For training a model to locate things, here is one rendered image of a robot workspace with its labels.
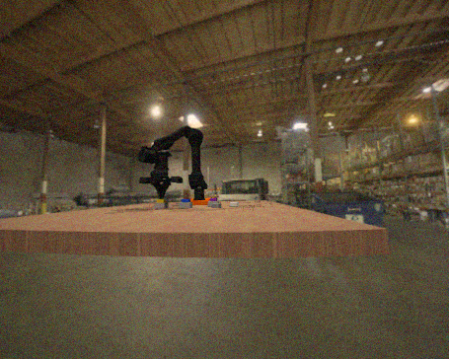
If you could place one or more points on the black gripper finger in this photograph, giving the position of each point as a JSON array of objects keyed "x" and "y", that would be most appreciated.
[
  {"x": 164, "y": 187},
  {"x": 158, "y": 188}
]

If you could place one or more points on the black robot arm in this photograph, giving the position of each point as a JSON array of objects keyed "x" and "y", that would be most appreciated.
[{"x": 151, "y": 155}]

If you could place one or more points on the yellow button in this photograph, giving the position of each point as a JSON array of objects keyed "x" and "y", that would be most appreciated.
[{"x": 161, "y": 204}]

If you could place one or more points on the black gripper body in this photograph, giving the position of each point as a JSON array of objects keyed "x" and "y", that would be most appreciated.
[{"x": 166, "y": 180}]

